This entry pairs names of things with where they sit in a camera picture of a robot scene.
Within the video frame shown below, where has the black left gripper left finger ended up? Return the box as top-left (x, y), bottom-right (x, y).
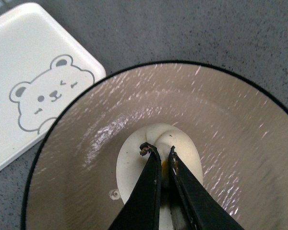
top-left (109, 142), bottom-right (162, 230)

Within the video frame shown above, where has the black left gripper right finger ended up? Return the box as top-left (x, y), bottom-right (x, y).
top-left (168, 146), bottom-right (243, 230)

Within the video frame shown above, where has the white steamed bun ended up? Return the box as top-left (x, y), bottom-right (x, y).
top-left (116, 123), bottom-right (203, 230)

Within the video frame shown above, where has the black rimmed tan plate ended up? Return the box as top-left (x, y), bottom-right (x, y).
top-left (21, 63), bottom-right (288, 230)

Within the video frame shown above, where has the white bear print tray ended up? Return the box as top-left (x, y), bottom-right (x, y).
top-left (0, 2), bottom-right (106, 170)

